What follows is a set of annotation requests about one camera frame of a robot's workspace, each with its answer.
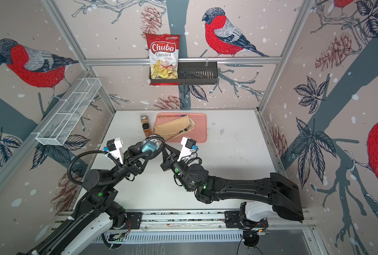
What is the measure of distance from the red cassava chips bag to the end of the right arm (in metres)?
0.45

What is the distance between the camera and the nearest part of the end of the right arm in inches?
21.5

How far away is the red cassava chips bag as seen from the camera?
2.73 feet

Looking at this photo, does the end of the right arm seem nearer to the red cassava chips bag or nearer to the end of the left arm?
the end of the left arm
